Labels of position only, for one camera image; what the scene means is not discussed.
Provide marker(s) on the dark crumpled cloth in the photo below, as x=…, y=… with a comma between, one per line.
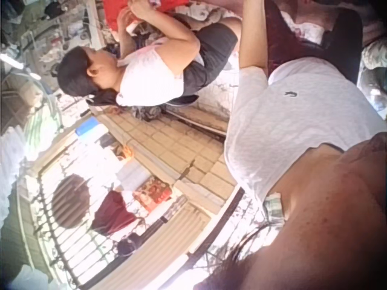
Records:
x=148, y=112

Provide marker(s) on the floral white bed sheet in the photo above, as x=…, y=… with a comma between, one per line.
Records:
x=219, y=90

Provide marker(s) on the red patterned box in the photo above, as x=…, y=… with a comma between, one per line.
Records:
x=152, y=194

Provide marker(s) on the white folded cloth stack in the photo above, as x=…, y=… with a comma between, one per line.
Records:
x=133, y=175

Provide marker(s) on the white plastic container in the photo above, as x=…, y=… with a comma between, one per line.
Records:
x=101, y=133

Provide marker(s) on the maroon garment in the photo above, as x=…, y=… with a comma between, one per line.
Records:
x=113, y=213

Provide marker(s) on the blue plastic lid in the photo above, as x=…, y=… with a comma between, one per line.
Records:
x=85, y=127

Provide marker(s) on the heap of mixed clothes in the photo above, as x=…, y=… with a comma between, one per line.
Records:
x=208, y=13

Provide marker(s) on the person's legs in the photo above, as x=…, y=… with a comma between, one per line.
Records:
x=281, y=45

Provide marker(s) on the green striped cloth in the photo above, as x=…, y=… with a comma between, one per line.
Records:
x=42, y=124

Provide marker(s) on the red cloth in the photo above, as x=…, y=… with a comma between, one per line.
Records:
x=113, y=13

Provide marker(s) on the black iron railing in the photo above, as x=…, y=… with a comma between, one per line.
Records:
x=69, y=250

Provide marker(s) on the cluttered shelf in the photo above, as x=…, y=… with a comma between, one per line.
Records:
x=51, y=33

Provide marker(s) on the floral grey blanket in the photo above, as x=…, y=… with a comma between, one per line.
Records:
x=375, y=78

